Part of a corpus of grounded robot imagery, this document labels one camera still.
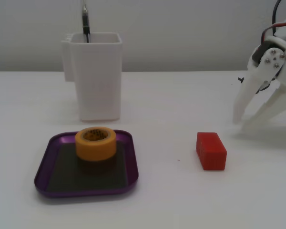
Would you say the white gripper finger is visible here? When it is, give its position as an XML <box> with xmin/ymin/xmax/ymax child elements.
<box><xmin>233</xmin><ymin>46</ymin><xmax>286</xmax><ymax>124</ymax></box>
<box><xmin>240</xmin><ymin>82</ymin><xmax>286</xmax><ymax>131</ymax></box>

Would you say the red rectangular cube block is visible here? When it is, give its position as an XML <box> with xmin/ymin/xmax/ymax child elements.
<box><xmin>196</xmin><ymin>132</ymin><xmax>227</xmax><ymax>171</ymax></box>

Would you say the white square plastic container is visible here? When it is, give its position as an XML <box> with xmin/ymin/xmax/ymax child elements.
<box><xmin>61</xmin><ymin>32</ymin><xmax>123</xmax><ymax>123</ymax></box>

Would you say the yellow masking tape roll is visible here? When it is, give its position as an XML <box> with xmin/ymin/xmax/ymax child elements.
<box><xmin>75</xmin><ymin>127</ymin><xmax>117</xmax><ymax>162</ymax></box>

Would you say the black ballpoint pen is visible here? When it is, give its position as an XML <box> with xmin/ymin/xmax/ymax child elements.
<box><xmin>82</xmin><ymin>0</ymin><xmax>92</xmax><ymax>43</ymax></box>

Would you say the purple metal tray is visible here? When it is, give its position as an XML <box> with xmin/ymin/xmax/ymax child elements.
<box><xmin>34</xmin><ymin>130</ymin><xmax>139</xmax><ymax>198</ymax></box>

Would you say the red white black servo cable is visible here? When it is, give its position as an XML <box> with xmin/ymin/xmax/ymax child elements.
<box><xmin>261</xmin><ymin>0</ymin><xmax>286</xmax><ymax>45</ymax></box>

